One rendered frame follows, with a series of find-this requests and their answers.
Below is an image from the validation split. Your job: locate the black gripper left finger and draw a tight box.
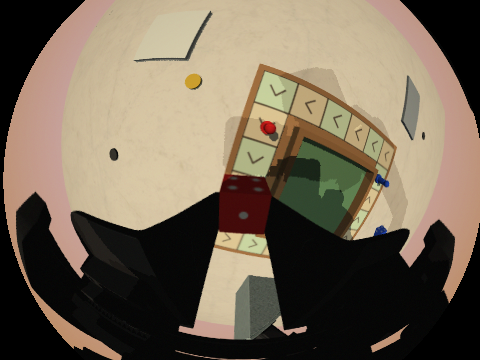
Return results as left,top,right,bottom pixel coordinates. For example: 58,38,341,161
71,192,220,328

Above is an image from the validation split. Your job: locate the red die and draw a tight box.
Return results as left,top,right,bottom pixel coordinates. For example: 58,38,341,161
219,173,272,235

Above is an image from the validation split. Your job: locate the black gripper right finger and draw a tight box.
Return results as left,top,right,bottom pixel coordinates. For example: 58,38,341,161
265,196,411,331

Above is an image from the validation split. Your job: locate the gold round flat disc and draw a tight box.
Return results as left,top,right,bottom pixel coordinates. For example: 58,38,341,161
184,73,201,89

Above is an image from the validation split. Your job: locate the blue die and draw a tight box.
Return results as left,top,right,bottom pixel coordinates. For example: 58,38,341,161
373,224,388,236

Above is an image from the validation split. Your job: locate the dark blue pawn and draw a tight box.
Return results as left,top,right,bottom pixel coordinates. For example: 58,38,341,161
375,173,389,188

